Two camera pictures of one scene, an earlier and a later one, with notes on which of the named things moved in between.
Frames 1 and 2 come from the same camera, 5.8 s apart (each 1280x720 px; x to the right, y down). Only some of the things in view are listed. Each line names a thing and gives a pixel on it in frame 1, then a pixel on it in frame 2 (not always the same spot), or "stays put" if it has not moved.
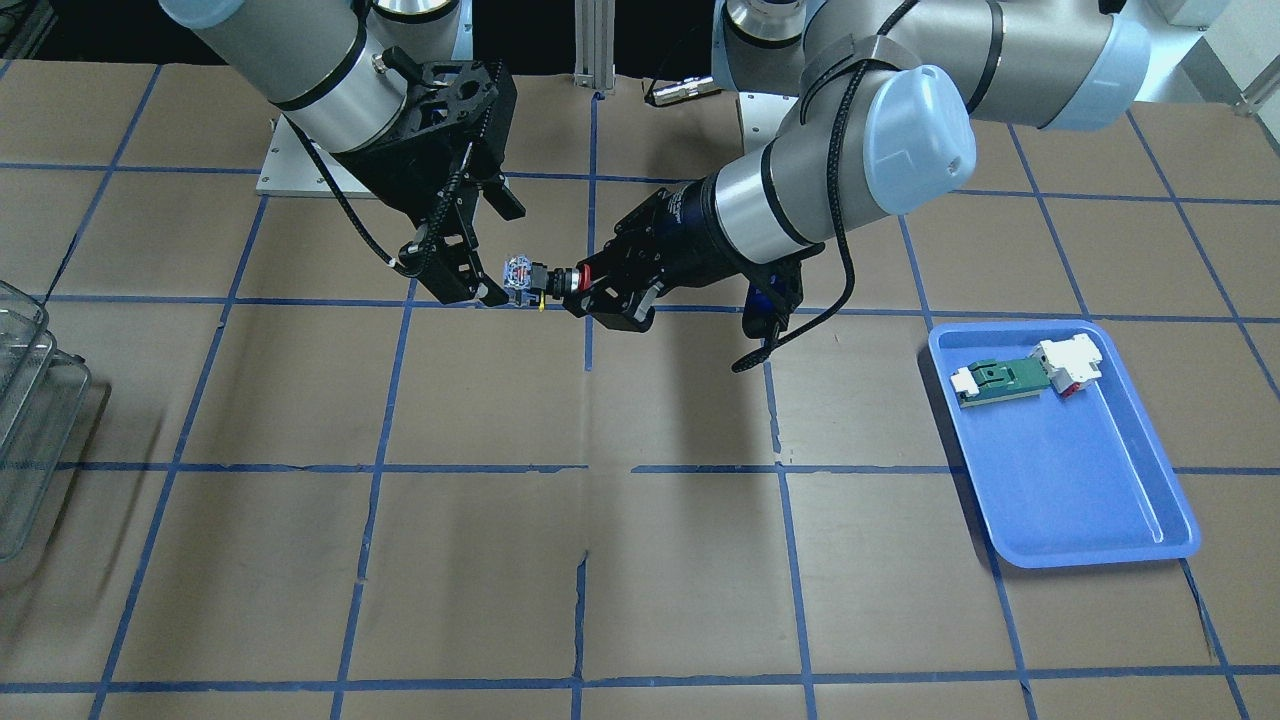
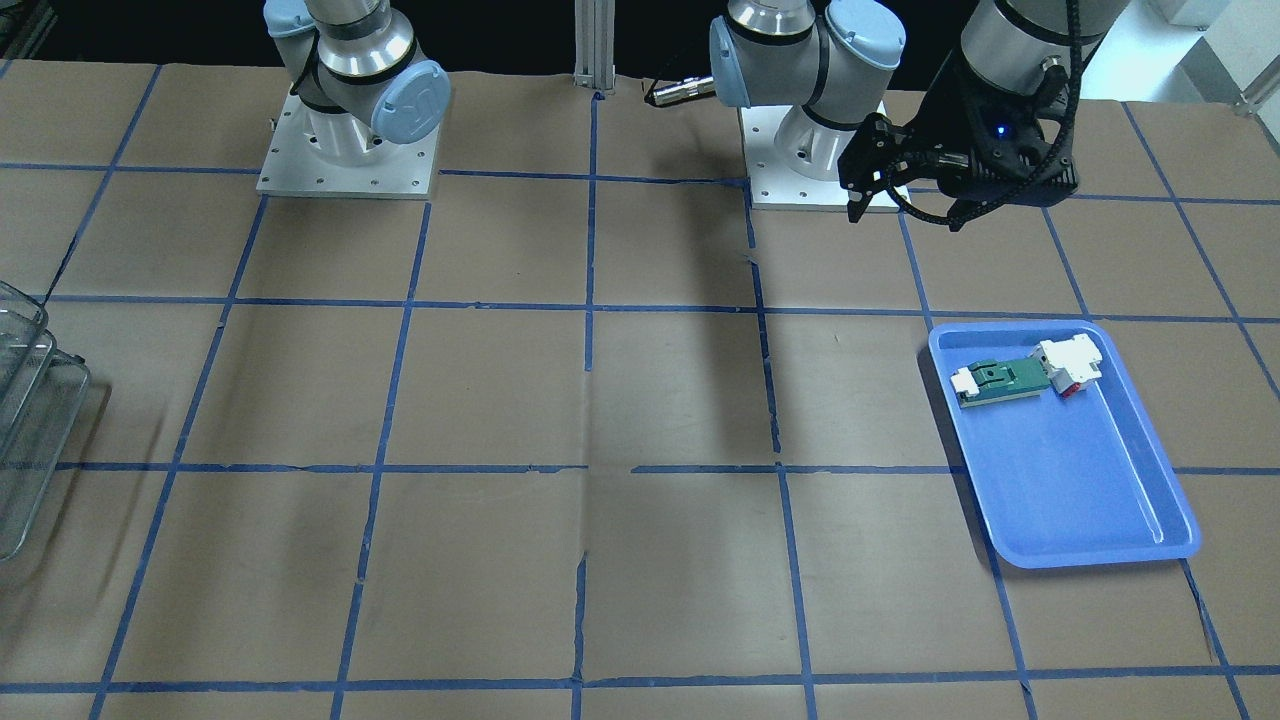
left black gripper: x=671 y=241 to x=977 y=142
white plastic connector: x=1069 y=363 stays put
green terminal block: x=996 y=380 stays put
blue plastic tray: x=1078 y=480 stays put
